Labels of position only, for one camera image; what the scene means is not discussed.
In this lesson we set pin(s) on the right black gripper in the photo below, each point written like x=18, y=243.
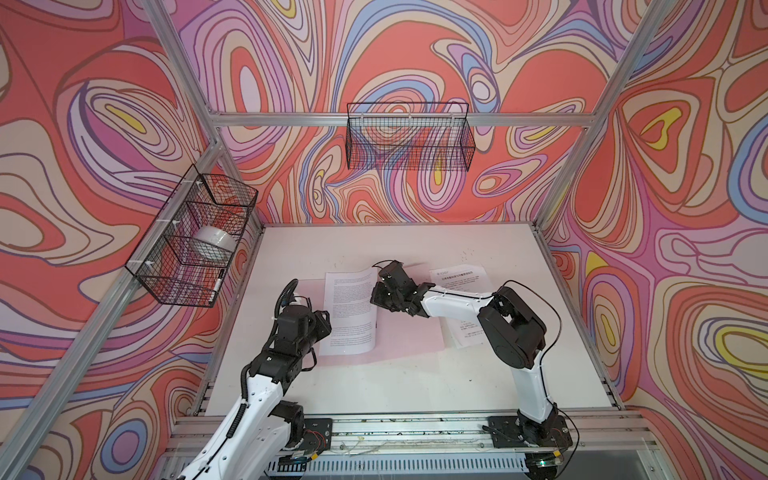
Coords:
x=376, y=296

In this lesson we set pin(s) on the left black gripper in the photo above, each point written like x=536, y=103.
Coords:
x=321, y=326

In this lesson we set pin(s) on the printed paper sheet top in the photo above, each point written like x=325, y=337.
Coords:
x=353, y=317

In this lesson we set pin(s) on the printed paper sheet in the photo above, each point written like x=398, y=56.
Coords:
x=353, y=317
x=464, y=278

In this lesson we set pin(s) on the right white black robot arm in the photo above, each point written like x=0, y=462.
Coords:
x=515, y=333

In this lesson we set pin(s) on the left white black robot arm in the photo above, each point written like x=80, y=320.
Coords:
x=262, y=423

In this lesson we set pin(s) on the printed paper sheet bottom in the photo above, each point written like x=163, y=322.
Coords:
x=464, y=278

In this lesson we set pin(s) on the white tape roll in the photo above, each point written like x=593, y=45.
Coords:
x=213, y=244

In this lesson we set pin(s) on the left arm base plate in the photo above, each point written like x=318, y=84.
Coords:
x=315, y=437

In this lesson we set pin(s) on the aluminium mounting rail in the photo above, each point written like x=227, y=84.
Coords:
x=463, y=432

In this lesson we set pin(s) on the black wire basket left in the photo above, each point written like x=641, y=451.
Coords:
x=185, y=257

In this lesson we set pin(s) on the black wire basket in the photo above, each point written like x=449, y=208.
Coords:
x=409, y=136
x=185, y=257

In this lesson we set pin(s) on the black wire basket back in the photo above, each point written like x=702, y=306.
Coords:
x=409, y=136

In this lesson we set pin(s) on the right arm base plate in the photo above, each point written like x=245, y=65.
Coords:
x=520, y=432

